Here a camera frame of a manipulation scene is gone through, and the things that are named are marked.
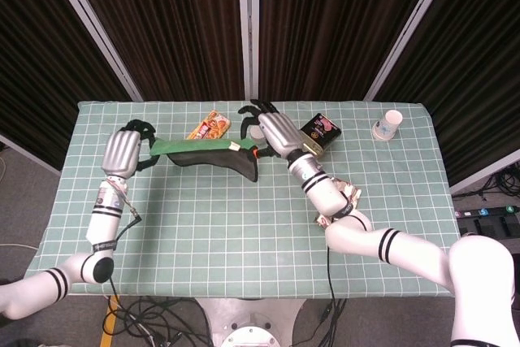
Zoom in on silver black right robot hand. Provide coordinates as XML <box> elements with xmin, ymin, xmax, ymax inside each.
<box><xmin>237</xmin><ymin>98</ymin><xmax>306</xmax><ymax>160</ymax></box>

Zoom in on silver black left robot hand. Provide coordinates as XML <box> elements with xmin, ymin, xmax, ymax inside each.
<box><xmin>100</xmin><ymin>118</ymin><xmax>158</xmax><ymax>180</ymax></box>

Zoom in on green cloth with black trim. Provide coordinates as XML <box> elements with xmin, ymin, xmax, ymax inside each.
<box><xmin>148</xmin><ymin>137</ymin><xmax>261</xmax><ymax>183</ymax></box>

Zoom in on black luncheon meat tin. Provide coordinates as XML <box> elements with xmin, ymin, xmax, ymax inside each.
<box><xmin>298</xmin><ymin>113</ymin><xmax>341</xmax><ymax>157</ymax></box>

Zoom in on yellow snack box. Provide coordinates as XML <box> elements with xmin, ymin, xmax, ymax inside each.
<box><xmin>185</xmin><ymin>110</ymin><xmax>232</xmax><ymax>141</ymax></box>

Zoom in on crumpled silver foil snack bag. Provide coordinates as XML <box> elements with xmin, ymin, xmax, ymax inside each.
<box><xmin>314</xmin><ymin>176</ymin><xmax>362</xmax><ymax>227</ymax></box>

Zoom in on white paper cup blue print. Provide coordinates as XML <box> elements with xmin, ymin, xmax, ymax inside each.
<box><xmin>370</xmin><ymin>109</ymin><xmax>404</xmax><ymax>142</ymax></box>

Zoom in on dark brown curtain panel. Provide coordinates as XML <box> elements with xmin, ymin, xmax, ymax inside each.
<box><xmin>64</xmin><ymin>0</ymin><xmax>245</xmax><ymax>101</ymax></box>
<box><xmin>373</xmin><ymin>0</ymin><xmax>520</xmax><ymax>185</ymax></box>
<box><xmin>258</xmin><ymin>0</ymin><xmax>442</xmax><ymax>101</ymax></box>
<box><xmin>0</xmin><ymin>0</ymin><xmax>135</xmax><ymax>173</ymax></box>

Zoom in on green checked tablecloth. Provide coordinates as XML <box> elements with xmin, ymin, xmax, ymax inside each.
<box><xmin>24</xmin><ymin>99</ymin><xmax>475</xmax><ymax>299</ymax></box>

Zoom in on yellow floor tape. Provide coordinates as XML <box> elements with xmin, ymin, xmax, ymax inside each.
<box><xmin>99</xmin><ymin>296</ymin><xmax>122</xmax><ymax>347</ymax></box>

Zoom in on black power strip coloured labels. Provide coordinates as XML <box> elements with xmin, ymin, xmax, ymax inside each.
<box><xmin>454</xmin><ymin>204</ymin><xmax>520</xmax><ymax>220</ymax></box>

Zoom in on black floor box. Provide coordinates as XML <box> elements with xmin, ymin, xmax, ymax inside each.
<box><xmin>473</xmin><ymin>216</ymin><xmax>520</xmax><ymax>239</ymax></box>

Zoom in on left wrist cable with plug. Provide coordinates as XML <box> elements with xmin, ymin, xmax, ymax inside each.
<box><xmin>107</xmin><ymin>178</ymin><xmax>144</xmax><ymax>239</ymax></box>

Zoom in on white partition base rail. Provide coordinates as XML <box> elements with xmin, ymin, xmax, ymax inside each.
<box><xmin>0</xmin><ymin>133</ymin><xmax>62</xmax><ymax>176</ymax></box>
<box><xmin>448</xmin><ymin>158</ymin><xmax>520</xmax><ymax>194</ymax></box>

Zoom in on white partition post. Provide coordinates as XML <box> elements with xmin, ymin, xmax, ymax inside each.
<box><xmin>236</xmin><ymin>0</ymin><xmax>261</xmax><ymax>101</ymax></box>
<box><xmin>364</xmin><ymin>0</ymin><xmax>462</xmax><ymax>102</ymax></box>
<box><xmin>41</xmin><ymin>0</ymin><xmax>144</xmax><ymax>102</ymax></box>

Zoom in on white floor cable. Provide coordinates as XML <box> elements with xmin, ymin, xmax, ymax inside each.
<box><xmin>0</xmin><ymin>242</ymin><xmax>41</xmax><ymax>251</ymax></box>

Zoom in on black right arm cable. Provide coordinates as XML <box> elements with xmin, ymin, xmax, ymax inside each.
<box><xmin>326</xmin><ymin>244</ymin><xmax>339</xmax><ymax>312</ymax></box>

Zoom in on black floor cable tangle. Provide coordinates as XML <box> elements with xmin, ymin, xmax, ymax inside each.
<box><xmin>101</xmin><ymin>296</ymin><xmax>216</xmax><ymax>347</ymax></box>

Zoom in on black cable with connector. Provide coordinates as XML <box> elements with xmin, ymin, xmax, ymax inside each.
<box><xmin>319</xmin><ymin>300</ymin><xmax>347</xmax><ymax>326</ymax></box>

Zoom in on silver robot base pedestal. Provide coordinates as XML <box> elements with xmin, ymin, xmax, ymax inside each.
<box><xmin>194</xmin><ymin>297</ymin><xmax>306</xmax><ymax>347</ymax></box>

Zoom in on black background cable bundle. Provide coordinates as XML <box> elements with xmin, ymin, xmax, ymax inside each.
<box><xmin>470</xmin><ymin>163</ymin><xmax>520</xmax><ymax>202</ymax></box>

